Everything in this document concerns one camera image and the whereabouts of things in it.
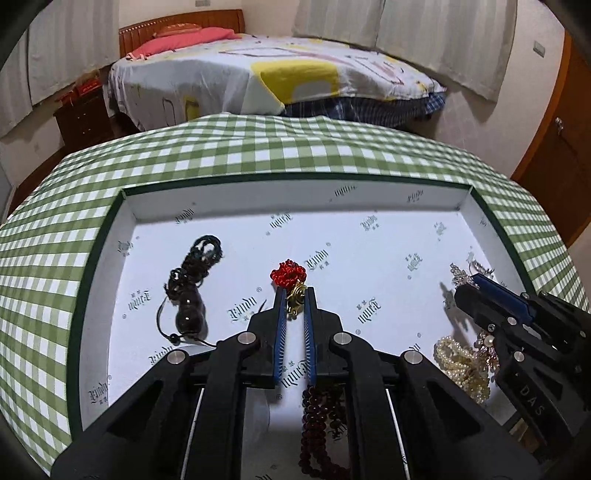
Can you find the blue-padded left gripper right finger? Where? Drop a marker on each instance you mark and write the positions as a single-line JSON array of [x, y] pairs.
[[310, 338]]

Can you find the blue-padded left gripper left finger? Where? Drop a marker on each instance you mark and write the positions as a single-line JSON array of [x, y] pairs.
[[278, 336]]

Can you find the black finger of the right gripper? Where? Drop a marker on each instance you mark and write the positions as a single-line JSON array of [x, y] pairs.
[[485, 313]]

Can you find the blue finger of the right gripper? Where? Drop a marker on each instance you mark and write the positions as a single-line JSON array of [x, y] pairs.
[[515, 305]]

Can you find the red knot gold charm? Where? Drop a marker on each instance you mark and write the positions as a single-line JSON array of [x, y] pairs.
[[291, 276]]

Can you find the rose gold flower jewelry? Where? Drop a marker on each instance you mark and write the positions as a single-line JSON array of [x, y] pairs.
[[486, 354]]

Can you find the silver crystal jewelry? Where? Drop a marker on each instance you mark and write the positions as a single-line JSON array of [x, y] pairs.
[[462, 277]]

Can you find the white jade bangle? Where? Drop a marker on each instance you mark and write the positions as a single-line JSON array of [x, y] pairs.
[[257, 415]]

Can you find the green white-lined tray box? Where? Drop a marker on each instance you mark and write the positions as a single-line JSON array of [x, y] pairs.
[[179, 266]]

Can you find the brown wooden door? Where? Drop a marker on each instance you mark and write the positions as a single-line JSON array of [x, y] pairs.
[[556, 166]]

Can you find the bed with patterned sheet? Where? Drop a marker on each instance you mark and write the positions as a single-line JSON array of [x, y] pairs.
[[155, 86]]

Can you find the green checkered tablecloth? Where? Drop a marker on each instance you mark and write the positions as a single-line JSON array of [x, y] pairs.
[[46, 242]]

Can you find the right white curtain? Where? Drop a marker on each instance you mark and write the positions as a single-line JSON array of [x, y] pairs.
[[466, 41]]

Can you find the white curtain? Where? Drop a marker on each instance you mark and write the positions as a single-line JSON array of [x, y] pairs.
[[66, 40], [466, 41]]

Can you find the dark wooden nightstand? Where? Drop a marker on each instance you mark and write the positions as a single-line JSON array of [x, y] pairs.
[[84, 122]]

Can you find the red pillow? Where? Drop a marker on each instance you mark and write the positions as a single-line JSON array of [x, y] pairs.
[[181, 40]]

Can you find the red items on nightstand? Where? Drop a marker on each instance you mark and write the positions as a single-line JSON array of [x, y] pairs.
[[80, 90]]

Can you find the wooden headboard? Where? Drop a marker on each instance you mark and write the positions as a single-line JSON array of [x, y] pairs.
[[133, 36]]

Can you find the left white curtain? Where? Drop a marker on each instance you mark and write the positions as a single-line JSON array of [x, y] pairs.
[[66, 40]]

